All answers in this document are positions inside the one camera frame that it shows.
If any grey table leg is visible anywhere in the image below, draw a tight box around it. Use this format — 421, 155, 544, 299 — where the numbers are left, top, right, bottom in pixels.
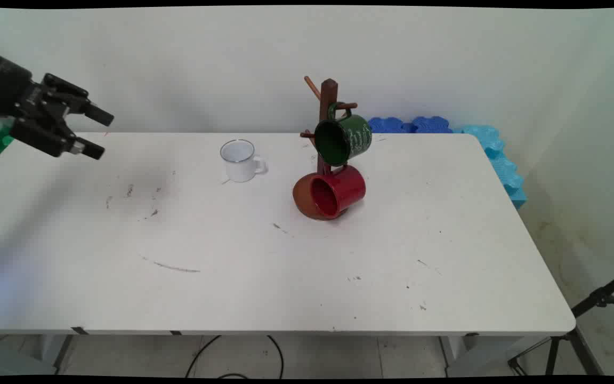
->
39, 334, 76, 375
438, 334, 527, 377

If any red mug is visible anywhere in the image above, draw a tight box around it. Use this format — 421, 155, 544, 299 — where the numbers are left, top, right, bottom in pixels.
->
310, 164, 367, 220

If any black floor cable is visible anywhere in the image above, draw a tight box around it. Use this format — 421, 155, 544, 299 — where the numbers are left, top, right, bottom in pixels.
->
185, 334, 285, 380

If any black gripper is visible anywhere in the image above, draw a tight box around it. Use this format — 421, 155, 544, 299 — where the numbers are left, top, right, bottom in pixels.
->
0, 47, 115, 161

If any dark blue foam mat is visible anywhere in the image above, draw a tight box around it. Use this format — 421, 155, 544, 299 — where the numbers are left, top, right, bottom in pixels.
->
411, 116, 454, 134
367, 116, 415, 134

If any white enamel mug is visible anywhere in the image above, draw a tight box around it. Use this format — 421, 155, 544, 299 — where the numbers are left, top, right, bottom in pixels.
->
220, 139, 269, 183

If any black tripod stand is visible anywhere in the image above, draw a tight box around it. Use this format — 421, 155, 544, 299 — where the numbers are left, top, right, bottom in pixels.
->
508, 267, 614, 377

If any green enamel mug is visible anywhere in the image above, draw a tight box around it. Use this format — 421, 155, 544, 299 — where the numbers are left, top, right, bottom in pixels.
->
314, 102, 373, 167

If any brown wooden mug tree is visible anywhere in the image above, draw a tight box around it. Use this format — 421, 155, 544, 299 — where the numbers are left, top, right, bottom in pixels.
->
292, 76, 361, 221

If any light blue foam mat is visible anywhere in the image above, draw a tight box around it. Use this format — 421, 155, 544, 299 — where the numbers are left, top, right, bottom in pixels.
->
454, 125, 506, 158
489, 155, 528, 210

